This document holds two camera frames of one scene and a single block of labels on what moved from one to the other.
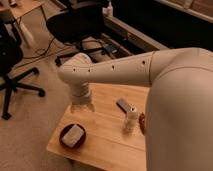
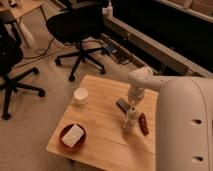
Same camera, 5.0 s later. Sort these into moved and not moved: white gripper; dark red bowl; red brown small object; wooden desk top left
Moved: white gripper
Not moved: dark red bowl; red brown small object; wooden desk top left
